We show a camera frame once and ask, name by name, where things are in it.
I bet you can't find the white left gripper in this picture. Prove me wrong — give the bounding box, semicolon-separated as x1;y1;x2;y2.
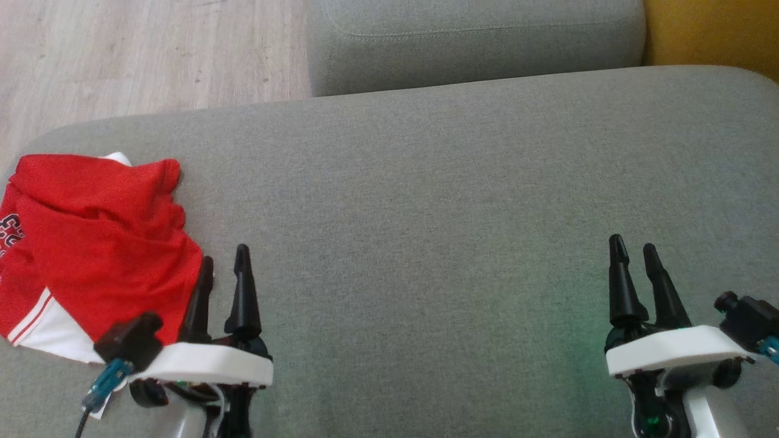
130;244;273;438

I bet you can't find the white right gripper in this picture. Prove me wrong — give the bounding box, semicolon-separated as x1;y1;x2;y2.
606;234;755;438

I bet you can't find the red white sports jersey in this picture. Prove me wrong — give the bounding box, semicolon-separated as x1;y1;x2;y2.
0;152;203;366

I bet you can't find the large grey sofa seat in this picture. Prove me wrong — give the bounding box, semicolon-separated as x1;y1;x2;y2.
0;65;779;438

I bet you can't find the wide yellow sofa backrest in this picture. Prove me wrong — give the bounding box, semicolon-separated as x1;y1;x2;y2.
642;0;779;85

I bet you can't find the grey sofa seat cushion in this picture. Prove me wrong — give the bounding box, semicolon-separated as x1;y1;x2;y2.
306;0;647;98

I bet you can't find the white cable tag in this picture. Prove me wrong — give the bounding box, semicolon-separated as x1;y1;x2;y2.
90;378;131;420

